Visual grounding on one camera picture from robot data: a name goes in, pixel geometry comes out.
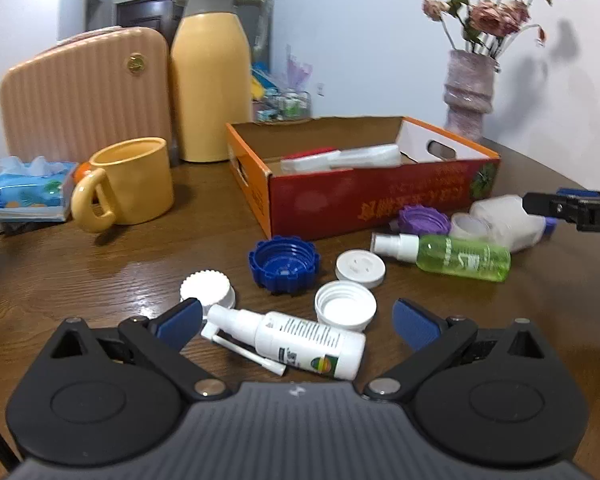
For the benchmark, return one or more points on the pink ribbed hard case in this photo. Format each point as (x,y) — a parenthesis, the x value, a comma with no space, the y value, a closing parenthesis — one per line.
(80,100)

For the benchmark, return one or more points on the purple plastic decoration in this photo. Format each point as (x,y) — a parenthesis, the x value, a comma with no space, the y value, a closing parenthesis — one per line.
(300,70)

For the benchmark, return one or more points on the yellow ceramic mug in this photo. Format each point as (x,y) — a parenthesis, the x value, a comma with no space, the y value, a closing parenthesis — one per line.
(135,180)

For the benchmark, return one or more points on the flat white lid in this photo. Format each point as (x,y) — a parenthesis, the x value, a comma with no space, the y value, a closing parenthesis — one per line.
(360,267)

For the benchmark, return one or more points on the pink textured vase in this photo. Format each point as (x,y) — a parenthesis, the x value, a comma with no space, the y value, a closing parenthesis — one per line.
(467,95)

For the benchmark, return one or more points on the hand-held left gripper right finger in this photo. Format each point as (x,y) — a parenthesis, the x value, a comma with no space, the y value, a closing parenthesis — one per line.
(415,325)

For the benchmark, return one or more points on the purple bottle cap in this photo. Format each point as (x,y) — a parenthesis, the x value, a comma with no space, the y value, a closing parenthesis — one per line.
(422,220)

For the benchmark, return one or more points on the blue and yellow bags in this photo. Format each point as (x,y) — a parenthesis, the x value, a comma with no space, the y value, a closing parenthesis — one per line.
(262,82)

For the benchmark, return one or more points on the grey refrigerator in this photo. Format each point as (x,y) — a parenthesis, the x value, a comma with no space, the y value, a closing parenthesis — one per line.
(264,25)

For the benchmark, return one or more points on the dried pink rose bouquet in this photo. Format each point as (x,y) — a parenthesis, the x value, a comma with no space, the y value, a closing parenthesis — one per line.
(490,12)

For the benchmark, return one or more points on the dark wooden door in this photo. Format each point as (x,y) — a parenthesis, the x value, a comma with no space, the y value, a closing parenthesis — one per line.
(145,15)

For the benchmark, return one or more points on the white plastic packet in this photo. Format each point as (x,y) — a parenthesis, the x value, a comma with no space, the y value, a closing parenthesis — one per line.
(360,156)

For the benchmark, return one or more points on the small clear plastic cap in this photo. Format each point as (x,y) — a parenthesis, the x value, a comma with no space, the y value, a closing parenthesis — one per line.
(467,227)

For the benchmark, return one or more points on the translucent white plastic bottle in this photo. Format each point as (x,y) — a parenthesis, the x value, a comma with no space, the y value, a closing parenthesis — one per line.
(510,220)

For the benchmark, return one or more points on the green spray bottle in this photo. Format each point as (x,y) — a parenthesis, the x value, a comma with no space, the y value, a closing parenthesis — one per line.
(460,257)

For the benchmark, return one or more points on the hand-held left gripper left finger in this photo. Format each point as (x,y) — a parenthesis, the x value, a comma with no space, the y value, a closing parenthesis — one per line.
(180,322)

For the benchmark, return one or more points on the white ribbed bottle cap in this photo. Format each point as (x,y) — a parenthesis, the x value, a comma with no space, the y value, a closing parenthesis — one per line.
(342,307)

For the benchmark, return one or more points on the white spray bottle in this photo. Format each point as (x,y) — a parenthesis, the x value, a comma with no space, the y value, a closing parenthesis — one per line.
(305,340)

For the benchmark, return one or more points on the white wall outlet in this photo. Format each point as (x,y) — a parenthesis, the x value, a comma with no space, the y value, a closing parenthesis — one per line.
(321,90)

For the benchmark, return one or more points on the blue bottle cap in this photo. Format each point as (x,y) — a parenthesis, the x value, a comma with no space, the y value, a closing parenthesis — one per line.
(280,265)

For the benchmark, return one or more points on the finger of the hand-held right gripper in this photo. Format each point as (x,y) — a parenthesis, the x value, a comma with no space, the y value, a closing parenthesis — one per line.
(550,206)
(582,192)

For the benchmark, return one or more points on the blue tissue pack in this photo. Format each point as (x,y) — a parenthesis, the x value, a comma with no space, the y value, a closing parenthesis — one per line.
(25,195)

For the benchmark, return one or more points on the yellow thermos jug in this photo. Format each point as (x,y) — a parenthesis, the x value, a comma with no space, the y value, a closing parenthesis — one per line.
(210,85)

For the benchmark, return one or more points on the orange cardboard box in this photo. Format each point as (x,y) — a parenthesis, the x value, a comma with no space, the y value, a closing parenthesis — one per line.
(330,205)

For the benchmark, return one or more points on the white serrated bottle cap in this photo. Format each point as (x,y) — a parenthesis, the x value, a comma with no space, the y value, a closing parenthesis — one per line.
(207,287)

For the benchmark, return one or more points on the small orange object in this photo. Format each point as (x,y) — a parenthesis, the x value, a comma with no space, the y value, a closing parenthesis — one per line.
(81,170)

